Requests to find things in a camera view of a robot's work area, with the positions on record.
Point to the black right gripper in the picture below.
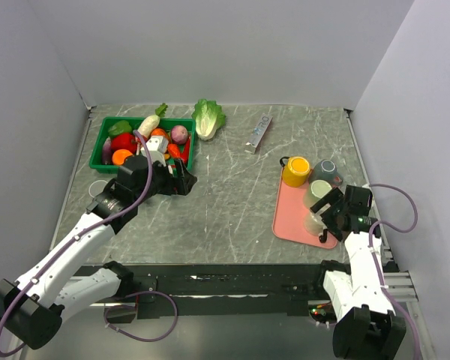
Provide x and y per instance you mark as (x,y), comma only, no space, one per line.
(336,197)

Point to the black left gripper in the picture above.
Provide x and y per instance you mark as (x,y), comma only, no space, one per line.
(182,184)

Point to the cream mug black handle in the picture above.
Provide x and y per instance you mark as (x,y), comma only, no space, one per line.
(313,224)

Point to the grey blue printed mug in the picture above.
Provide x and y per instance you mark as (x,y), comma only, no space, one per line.
(96,187)

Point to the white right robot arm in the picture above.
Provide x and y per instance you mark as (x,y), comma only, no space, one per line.
(367,326)

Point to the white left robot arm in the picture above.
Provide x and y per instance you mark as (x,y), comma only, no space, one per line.
(34,306)

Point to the pale green mug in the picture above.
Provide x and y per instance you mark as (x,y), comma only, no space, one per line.
(316,190)

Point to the dark grey mug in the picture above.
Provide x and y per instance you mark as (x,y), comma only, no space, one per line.
(327,171)

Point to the yellow mug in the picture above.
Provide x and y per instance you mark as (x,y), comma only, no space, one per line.
(295,170)

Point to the red chili pepper upright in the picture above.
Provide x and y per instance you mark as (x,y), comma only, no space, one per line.
(186,151)

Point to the orange carrot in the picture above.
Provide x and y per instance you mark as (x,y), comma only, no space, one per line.
(174,151)

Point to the pink plastic tray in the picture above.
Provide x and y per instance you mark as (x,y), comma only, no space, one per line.
(289,216)

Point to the purple onion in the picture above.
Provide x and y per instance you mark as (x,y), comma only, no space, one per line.
(179,134)

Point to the small orange pumpkin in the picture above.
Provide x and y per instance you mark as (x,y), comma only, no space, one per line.
(162,133)

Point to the white daikon radish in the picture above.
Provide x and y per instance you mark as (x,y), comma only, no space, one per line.
(151,122)

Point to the green lettuce head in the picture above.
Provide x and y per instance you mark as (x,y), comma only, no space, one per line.
(209,117)

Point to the red bell pepper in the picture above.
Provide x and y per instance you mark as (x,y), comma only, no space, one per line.
(124,141)

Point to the green bell pepper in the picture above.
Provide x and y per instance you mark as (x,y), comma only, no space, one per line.
(119,128)

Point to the purple eggplant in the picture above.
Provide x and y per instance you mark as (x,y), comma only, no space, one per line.
(107,152)

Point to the green plastic crate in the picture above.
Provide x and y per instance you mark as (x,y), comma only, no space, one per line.
(167,124)

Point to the red white toothpaste box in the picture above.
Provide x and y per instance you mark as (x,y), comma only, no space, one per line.
(257,133)

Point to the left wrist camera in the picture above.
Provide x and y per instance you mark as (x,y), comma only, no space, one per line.
(157,147)

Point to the black front mounting rail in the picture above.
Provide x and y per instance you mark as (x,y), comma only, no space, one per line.
(221,289)

